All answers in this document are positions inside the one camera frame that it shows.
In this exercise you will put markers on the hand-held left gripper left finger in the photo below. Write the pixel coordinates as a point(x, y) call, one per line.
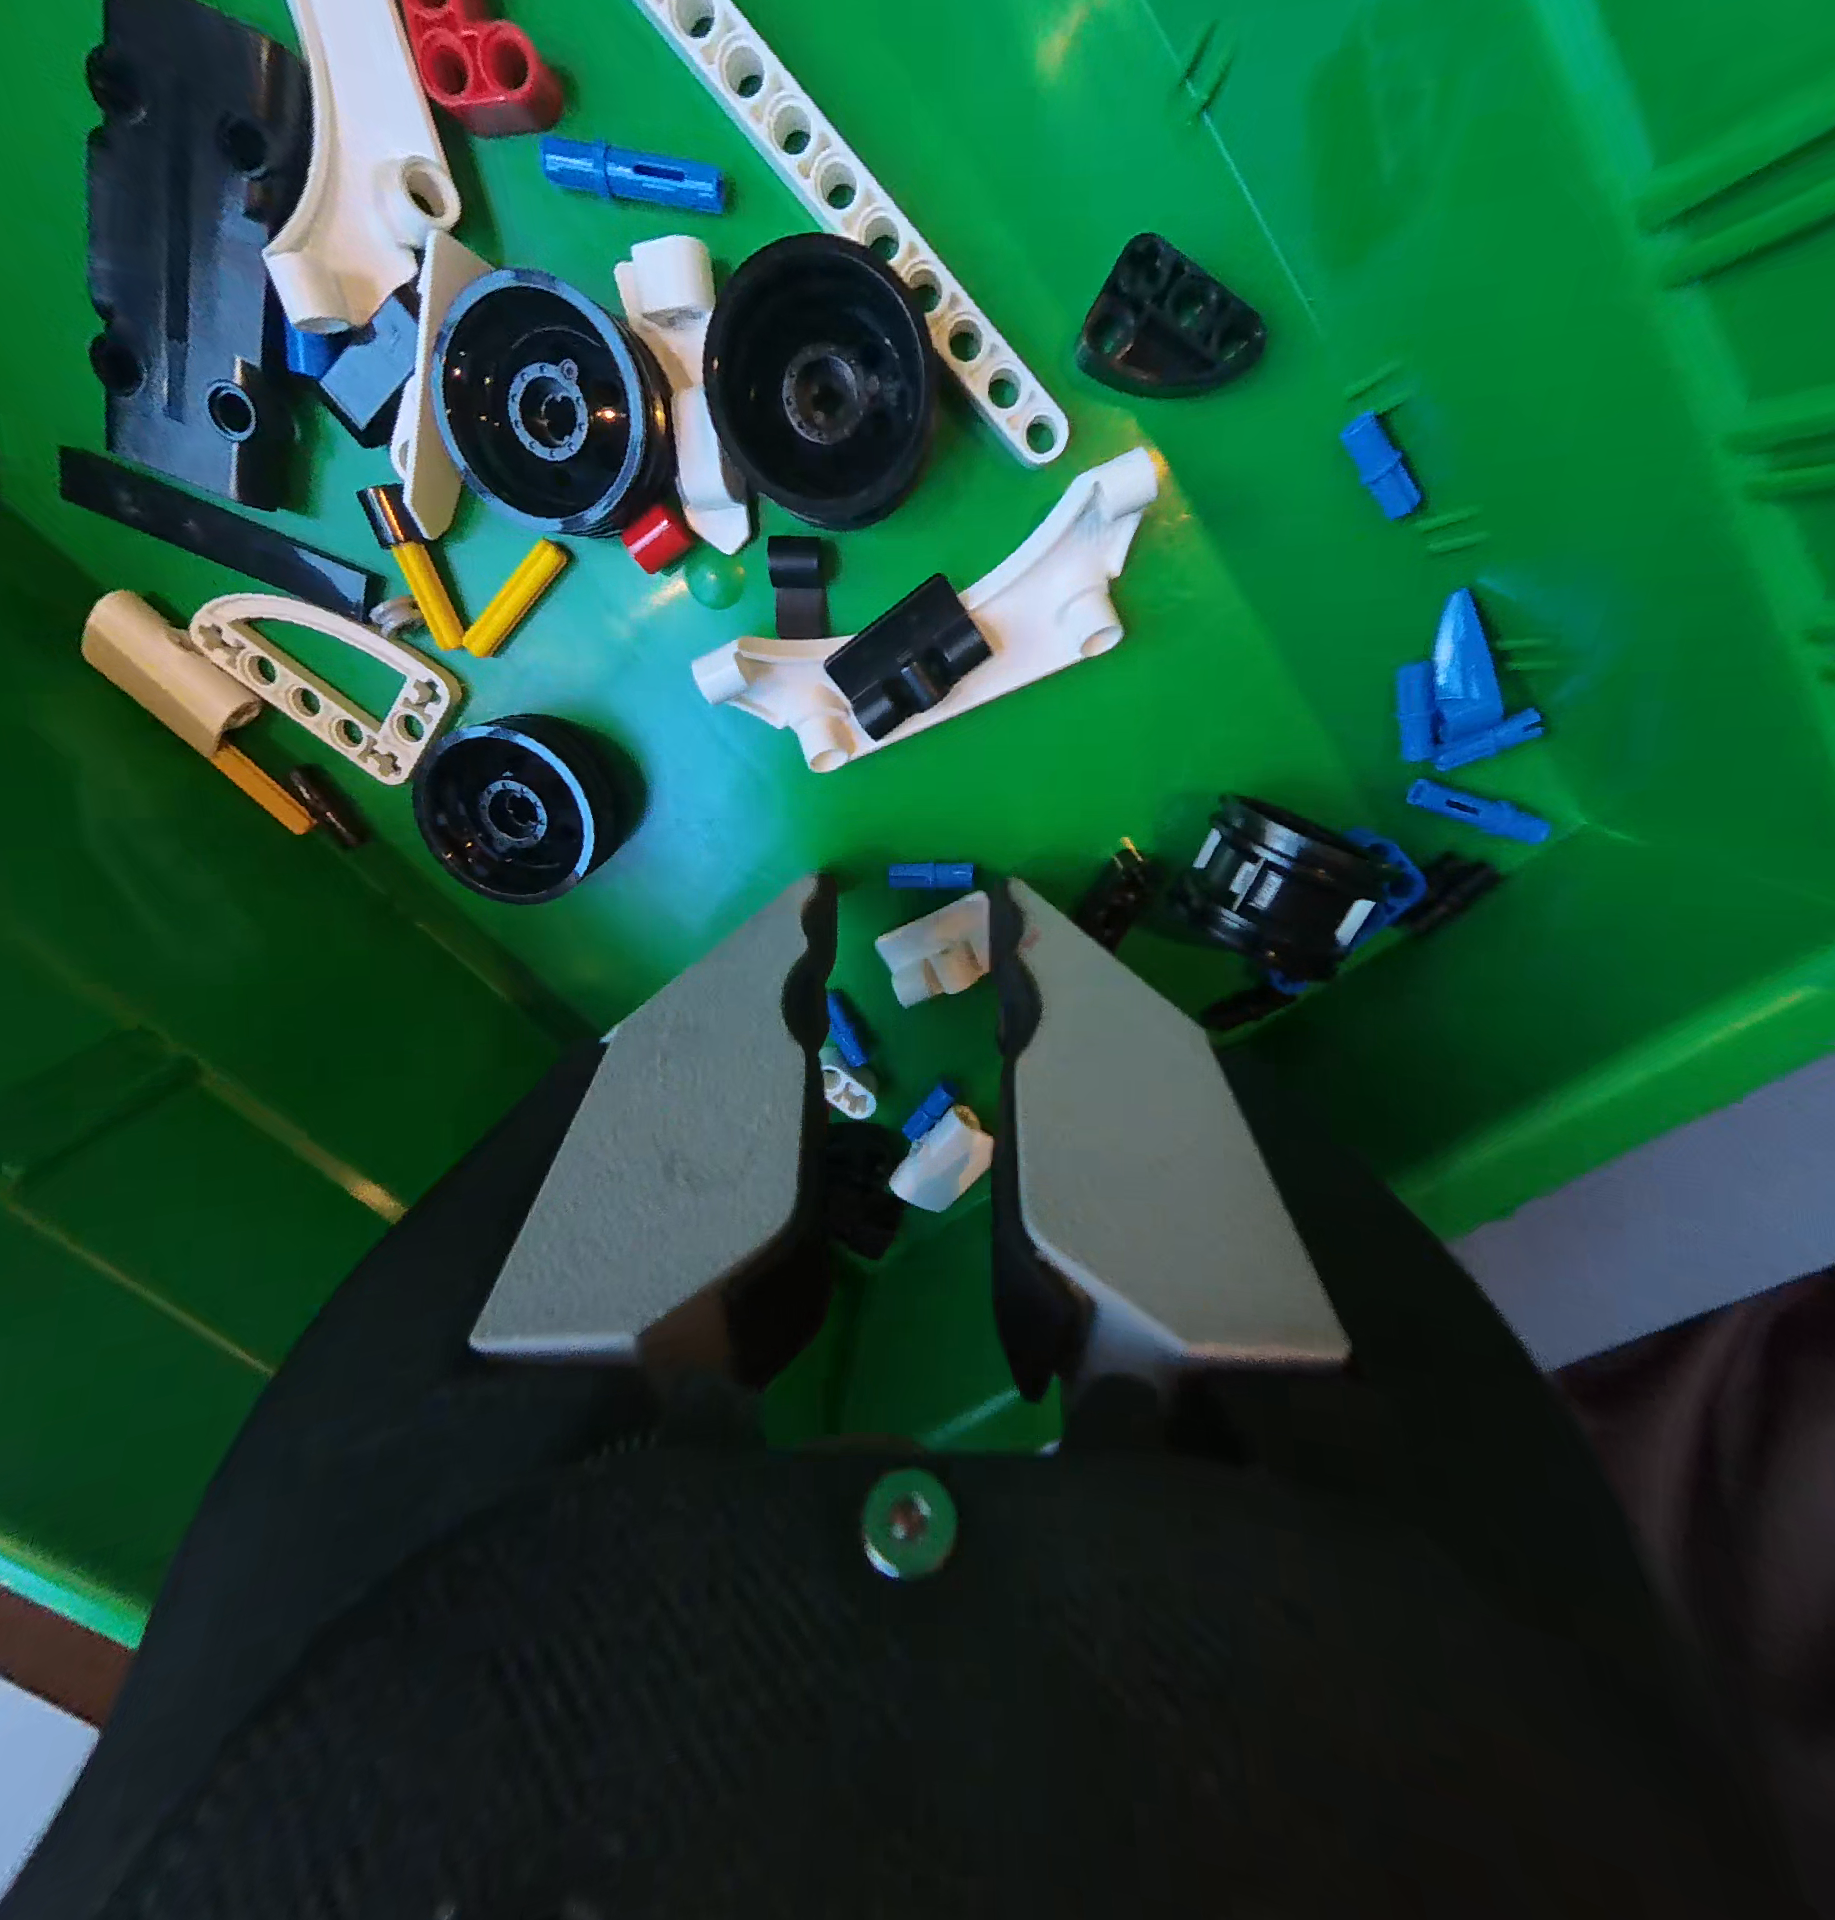
point(663, 1185)

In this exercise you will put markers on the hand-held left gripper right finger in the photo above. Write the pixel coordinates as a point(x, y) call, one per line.
point(1157, 1199)

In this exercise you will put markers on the green plastic bin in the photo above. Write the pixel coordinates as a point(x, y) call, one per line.
point(256, 1050)

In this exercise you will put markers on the black panel piece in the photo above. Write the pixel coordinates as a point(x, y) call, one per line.
point(229, 534)
point(181, 226)

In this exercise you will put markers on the scattered small brick pieces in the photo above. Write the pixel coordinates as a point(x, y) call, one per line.
point(1471, 809)

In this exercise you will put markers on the orange axle piece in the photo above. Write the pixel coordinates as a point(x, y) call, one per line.
point(264, 789)

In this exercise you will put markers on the black double connector piece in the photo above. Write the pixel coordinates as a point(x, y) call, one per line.
point(903, 660)

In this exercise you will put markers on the yellow axle piece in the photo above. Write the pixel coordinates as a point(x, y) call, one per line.
point(514, 601)

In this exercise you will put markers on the white curved fender piece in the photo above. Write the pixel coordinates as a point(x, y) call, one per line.
point(1053, 601)
point(363, 151)

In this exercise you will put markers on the small black clip piece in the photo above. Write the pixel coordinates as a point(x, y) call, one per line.
point(797, 577)

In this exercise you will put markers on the yellow axle with black bush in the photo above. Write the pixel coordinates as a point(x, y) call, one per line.
point(429, 601)

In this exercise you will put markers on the small red bush piece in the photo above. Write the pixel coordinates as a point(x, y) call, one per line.
point(655, 540)

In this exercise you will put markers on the person's brown hoodie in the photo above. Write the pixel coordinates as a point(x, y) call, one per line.
point(1759, 1575)

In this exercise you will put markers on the tan cylinder connector piece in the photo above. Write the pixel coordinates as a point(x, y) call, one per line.
point(162, 668)

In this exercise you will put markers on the white wing panel piece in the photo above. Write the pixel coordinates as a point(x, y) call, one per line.
point(434, 451)

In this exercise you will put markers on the small dark connector block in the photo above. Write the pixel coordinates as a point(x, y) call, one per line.
point(370, 375)

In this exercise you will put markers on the black wedge piece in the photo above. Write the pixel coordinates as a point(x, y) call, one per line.
point(1163, 324)

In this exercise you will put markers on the white curved panel piece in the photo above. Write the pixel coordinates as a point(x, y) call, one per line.
point(679, 301)

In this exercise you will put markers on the long white holed beam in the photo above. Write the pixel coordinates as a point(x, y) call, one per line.
point(856, 209)

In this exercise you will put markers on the red angled beam piece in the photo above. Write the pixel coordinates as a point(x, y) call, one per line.
point(482, 61)

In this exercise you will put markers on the white holed frame piece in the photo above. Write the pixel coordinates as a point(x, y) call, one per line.
point(256, 638)

